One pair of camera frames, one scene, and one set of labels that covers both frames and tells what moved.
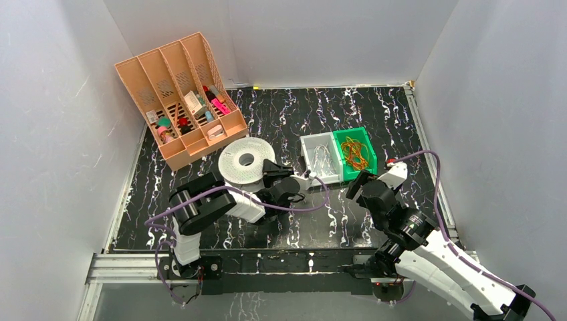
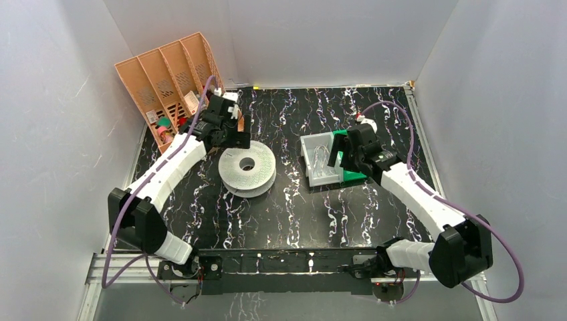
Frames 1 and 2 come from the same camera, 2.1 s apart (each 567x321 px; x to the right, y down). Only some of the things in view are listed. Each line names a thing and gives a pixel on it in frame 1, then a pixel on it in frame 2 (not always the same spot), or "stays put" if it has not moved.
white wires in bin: (321, 161) stays put
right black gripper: (354, 184) -> (338, 145)
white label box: (194, 105) stays put
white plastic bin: (323, 157) stays put
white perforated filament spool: (241, 161) stays put
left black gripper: (275, 172) -> (233, 136)
